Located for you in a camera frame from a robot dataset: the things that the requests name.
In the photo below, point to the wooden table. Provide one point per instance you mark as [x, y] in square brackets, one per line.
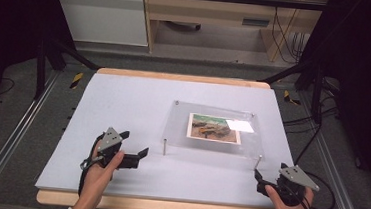
[165, 207]

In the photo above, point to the black metal stand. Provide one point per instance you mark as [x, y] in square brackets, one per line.
[316, 91]
[41, 69]

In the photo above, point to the landscape photo print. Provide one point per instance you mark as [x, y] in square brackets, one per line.
[213, 130]

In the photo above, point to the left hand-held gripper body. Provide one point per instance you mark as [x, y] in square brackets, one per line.
[110, 140]

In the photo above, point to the dark curtain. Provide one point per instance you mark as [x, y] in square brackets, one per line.
[369, 82]
[8, 30]

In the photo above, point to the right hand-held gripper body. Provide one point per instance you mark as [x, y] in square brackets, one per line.
[294, 183]

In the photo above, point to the aluminium floor rail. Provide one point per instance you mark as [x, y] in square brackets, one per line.
[10, 141]
[337, 183]

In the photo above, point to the clear acrylic photo frame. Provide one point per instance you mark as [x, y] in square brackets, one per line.
[204, 137]

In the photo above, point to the white cabinet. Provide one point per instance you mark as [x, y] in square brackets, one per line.
[103, 14]

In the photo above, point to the light wooden desk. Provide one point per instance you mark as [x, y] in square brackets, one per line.
[211, 11]

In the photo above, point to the yellow black tape marker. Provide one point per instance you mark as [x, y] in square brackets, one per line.
[76, 80]

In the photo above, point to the metal frame pin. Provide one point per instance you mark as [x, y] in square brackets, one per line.
[258, 162]
[164, 147]

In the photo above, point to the person's left hand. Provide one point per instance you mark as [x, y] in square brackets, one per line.
[97, 178]

